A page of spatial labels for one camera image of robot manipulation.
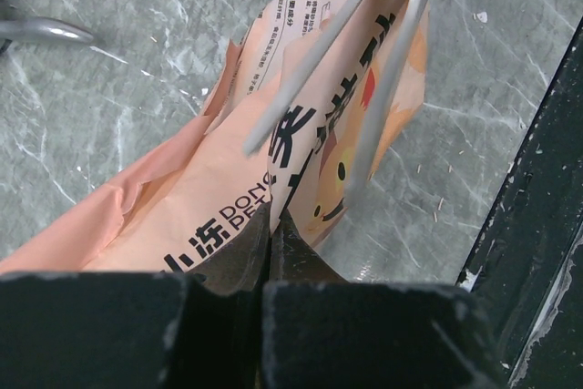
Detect pink cat litter bag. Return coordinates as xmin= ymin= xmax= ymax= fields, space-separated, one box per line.
xmin=1 ymin=0 xmax=428 ymax=273

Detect black mounting base rail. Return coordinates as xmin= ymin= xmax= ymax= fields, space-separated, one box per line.
xmin=457 ymin=31 xmax=582 ymax=388

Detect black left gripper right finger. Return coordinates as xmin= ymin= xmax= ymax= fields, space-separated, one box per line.
xmin=261 ymin=216 xmax=505 ymax=388

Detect grey metal litter scoop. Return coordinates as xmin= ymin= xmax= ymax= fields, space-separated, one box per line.
xmin=1 ymin=16 xmax=95 ymax=45

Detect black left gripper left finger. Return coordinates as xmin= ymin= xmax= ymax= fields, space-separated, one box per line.
xmin=1 ymin=205 xmax=271 ymax=388

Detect white bag sealing clip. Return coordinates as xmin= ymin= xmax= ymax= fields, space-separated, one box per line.
xmin=242 ymin=0 xmax=428 ymax=203

